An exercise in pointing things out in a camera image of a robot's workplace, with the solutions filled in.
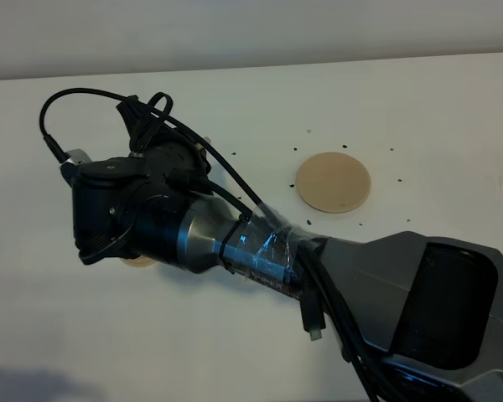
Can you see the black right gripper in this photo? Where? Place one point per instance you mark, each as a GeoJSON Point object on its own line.
{"type": "Point", "coordinates": [124, 207]}

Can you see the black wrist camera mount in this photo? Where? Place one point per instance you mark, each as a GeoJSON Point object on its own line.
{"type": "Point", "coordinates": [70, 166]}

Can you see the tan teapot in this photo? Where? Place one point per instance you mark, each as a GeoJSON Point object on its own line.
{"type": "Point", "coordinates": [203, 146]}

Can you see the tan left saucer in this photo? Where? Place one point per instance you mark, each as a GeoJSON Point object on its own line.
{"type": "Point", "coordinates": [139, 262]}

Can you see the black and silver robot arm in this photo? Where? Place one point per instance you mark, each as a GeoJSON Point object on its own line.
{"type": "Point", "coordinates": [420, 318]}

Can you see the tan teapot saucer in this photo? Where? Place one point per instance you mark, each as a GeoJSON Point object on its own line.
{"type": "Point", "coordinates": [333, 182]}

